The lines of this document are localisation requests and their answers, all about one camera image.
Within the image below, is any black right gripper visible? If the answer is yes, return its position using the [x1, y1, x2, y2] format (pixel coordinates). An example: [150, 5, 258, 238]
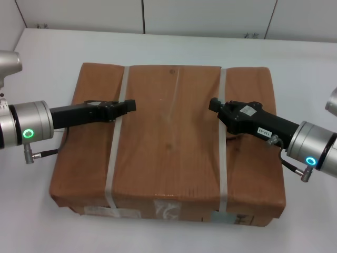
[209, 97, 303, 145]

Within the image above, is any clear tape patch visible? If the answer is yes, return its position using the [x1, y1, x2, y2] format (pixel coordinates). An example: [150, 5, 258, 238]
[153, 200, 183, 220]

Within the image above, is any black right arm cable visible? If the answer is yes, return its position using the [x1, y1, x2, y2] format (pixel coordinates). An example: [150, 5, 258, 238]
[266, 133, 314, 182]

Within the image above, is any brown paper box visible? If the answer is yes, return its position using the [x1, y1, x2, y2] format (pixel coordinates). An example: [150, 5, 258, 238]
[49, 62, 287, 227]

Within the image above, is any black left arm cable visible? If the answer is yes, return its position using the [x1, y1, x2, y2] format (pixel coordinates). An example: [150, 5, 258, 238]
[24, 128, 71, 164]

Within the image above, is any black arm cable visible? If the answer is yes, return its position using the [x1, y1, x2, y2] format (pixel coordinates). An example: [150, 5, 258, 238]
[24, 128, 71, 164]
[266, 133, 314, 182]

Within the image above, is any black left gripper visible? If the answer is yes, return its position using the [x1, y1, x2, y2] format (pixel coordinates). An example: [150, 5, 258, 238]
[49, 99, 137, 130]

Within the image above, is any grey printed label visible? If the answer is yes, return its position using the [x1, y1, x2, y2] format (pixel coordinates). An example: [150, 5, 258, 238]
[210, 210, 255, 226]

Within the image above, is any white plastic packing strap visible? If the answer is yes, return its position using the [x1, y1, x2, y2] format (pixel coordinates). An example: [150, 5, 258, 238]
[104, 65, 131, 218]
[218, 68, 229, 212]

